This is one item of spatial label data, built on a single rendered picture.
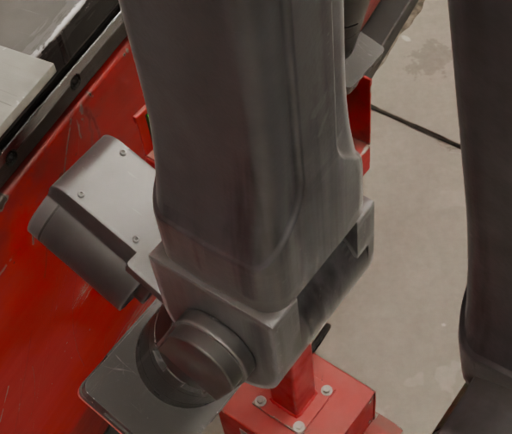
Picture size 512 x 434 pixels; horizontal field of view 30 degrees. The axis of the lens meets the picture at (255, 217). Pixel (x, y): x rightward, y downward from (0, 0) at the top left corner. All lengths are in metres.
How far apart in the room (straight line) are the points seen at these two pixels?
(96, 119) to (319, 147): 0.86
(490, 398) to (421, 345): 1.48
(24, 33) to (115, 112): 0.19
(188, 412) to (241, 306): 0.19
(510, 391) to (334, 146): 0.09
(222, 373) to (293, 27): 0.15
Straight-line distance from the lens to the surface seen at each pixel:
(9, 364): 1.18
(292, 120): 0.27
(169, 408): 0.52
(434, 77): 2.17
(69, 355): 1.29
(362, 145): 1.10
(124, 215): 0.41
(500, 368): 0.27
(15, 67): 0.82
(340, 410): 1.56
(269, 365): 0.36
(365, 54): 0.95
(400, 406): 1.70
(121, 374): 0.52
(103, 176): 0.42
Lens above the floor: 1.54
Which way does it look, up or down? 53 degrees down
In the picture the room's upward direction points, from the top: 9 degrees counter-clockwise
